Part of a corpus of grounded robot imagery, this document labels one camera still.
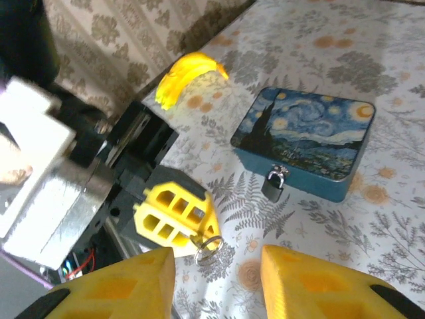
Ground floral tablecloth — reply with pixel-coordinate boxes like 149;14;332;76
142;0;425;319

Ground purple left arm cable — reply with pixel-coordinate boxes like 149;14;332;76
0;249;54;290

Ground small black padlock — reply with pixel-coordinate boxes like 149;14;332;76
260;164;290;203

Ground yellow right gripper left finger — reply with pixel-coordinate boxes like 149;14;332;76
15;247;177;319

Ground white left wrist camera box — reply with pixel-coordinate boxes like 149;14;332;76
0;76;117;270

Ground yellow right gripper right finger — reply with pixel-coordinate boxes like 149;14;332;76
260;245;425;319

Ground yellow banana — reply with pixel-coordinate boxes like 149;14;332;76
155;51;230;111

